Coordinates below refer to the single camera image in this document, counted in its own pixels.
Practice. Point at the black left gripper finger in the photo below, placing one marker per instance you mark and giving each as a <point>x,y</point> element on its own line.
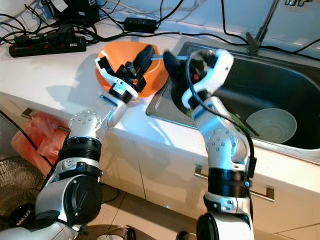
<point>146,56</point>

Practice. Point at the black floor fan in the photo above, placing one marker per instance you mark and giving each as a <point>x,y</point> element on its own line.
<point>20,200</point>

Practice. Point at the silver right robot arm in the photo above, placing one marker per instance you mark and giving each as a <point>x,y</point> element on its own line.
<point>225,150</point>

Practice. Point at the stainless steel sink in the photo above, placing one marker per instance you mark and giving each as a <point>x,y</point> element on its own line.
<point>275,80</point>

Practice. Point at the black power strip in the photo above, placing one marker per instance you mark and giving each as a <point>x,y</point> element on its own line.
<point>47,46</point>

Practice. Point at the metal faucet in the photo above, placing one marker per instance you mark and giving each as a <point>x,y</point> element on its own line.
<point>264,25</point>

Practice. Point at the orange plastic bowl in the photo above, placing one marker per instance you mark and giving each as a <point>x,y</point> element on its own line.
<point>120,50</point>

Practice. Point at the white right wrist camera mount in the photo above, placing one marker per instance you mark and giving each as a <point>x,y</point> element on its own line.
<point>221,67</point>

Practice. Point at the white bowl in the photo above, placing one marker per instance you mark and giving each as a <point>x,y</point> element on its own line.
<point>272,126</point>

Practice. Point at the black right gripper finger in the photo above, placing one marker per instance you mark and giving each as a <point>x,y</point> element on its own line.
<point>176,70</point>

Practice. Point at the green plate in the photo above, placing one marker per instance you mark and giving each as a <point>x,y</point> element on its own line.
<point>189,113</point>

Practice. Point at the black charger box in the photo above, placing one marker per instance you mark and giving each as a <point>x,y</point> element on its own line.
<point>75,11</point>

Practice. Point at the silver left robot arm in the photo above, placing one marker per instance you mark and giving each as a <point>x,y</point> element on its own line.
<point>80,165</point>

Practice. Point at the white kitchen cabinet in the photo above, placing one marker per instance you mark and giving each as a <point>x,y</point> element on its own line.
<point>160,170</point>

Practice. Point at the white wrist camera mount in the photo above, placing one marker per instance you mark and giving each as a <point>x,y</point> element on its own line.
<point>109,76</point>
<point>221,67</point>

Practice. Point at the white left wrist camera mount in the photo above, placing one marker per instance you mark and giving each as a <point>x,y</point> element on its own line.
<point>109,76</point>

